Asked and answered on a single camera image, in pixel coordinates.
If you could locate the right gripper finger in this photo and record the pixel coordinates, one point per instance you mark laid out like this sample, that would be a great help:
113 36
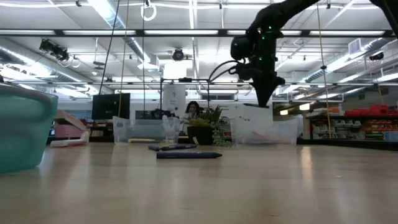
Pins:
271 93
258 95

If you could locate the clear plastic bin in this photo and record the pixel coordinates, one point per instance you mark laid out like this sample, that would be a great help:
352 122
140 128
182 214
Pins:
280 127
146 129

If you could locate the blue crayon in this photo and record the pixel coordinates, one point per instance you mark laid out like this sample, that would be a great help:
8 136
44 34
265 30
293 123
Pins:
183 146
186 155

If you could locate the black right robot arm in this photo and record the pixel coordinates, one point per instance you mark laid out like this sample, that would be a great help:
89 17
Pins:
289 7

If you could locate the shelf with red bins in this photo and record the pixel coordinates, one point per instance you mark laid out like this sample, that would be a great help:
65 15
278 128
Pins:
373 113

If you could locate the person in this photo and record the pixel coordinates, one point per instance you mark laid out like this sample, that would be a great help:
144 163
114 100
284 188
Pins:
192 109

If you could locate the potted succulent plant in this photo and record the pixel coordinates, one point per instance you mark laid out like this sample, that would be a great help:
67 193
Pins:
200 133

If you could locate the white machine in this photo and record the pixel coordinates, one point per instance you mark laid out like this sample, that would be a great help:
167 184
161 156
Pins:
174 99

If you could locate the yellow pen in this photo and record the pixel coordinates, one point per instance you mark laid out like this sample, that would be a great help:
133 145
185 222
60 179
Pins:
141 140

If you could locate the black monitor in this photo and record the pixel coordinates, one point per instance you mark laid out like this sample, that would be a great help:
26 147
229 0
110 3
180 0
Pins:
109 107

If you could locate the teal plastic bin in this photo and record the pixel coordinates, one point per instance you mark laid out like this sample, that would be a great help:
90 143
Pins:
25 133

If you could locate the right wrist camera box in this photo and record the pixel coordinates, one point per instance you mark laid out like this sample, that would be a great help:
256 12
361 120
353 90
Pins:
242 48

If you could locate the black ceiling camera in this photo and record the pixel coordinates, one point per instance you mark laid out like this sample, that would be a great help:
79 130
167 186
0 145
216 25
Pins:
54 49
178 54

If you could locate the black aluminium table frame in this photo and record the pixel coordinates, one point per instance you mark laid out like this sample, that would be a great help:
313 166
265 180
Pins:
357 144

